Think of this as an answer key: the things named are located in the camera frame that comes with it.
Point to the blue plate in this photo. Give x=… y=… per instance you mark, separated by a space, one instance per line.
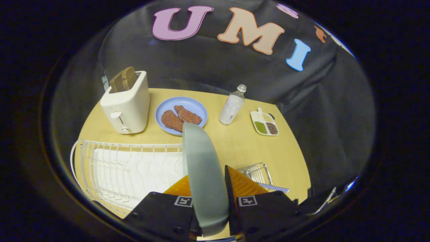
x=169 y=109

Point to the brown toast slice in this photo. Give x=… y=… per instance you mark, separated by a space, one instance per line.
x=117 y=83
x=129 y=78

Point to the black backdrop cloth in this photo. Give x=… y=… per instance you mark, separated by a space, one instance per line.
x=215 y=60

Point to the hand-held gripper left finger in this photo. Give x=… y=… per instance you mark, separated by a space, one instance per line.
x=161 y=211

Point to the grey-green plate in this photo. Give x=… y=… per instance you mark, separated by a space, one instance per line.
x=206 y=178

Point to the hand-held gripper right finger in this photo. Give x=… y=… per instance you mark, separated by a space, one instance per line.
x=265 y=215

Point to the brown meat slice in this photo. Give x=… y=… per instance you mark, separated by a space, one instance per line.
x=188 y=116
x=172 y=121

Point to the white milk bottle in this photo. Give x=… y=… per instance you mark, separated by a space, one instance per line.
x=231 y=107

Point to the white divided seasoning dish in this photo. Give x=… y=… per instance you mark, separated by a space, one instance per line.
x=264 y=123

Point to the white toaster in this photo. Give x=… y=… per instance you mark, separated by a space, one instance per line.
x=129 y=104

